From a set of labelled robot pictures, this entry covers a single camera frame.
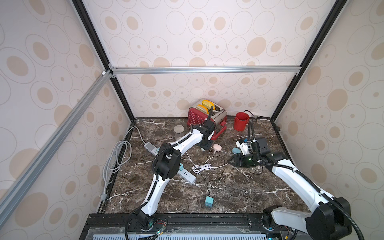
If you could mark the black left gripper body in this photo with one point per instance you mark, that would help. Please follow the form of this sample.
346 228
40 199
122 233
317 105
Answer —
206 144

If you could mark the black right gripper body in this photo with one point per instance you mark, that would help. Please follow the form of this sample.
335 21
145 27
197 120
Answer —
237 160

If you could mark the pink earbud case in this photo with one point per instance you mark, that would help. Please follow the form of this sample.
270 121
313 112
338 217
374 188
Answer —
217 147

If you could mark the blue earbud case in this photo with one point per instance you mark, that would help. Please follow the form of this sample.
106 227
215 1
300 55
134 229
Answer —
236 151

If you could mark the teal charger with white cable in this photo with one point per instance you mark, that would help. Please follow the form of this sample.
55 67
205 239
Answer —
197 169

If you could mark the white power strip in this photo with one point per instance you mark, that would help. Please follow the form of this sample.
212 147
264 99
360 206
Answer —
168 163

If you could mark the teal charger with black cable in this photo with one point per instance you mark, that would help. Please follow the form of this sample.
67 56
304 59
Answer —
209 201

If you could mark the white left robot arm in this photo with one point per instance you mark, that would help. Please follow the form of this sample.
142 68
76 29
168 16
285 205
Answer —
145 213

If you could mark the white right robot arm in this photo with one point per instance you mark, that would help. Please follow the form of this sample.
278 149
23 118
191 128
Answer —
329 217

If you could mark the red polka dot toaster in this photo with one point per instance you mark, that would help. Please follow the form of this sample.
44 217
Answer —
219 116

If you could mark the yellow toast slice front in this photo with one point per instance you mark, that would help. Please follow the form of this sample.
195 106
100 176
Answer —
202 109

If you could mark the yellow toast slice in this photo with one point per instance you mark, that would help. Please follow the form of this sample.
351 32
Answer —
208 105
202 109

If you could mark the yellow toast slice back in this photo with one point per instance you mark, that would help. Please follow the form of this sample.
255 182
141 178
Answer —
208 105

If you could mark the clear jar with rice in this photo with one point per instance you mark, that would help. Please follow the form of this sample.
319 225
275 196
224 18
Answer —
179 132

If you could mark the red plastic cup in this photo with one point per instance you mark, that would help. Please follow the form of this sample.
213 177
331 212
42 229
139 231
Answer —
241 121

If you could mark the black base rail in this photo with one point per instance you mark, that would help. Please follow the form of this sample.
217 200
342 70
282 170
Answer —
243 226

